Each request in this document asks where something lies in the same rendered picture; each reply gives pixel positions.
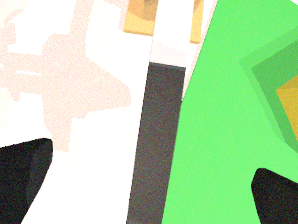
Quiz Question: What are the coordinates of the green flat mat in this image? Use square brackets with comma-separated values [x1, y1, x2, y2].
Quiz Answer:
[162, 0, 298, 224]

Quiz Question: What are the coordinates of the yellow rectangular block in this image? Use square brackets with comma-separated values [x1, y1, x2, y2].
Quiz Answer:
[275, 75, 298, 141]

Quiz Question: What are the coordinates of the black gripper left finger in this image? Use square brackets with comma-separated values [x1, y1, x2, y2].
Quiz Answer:
[0, 137, 53, 224]

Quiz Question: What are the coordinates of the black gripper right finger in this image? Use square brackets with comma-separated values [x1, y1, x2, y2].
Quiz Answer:
[250, 167, 298, 224]

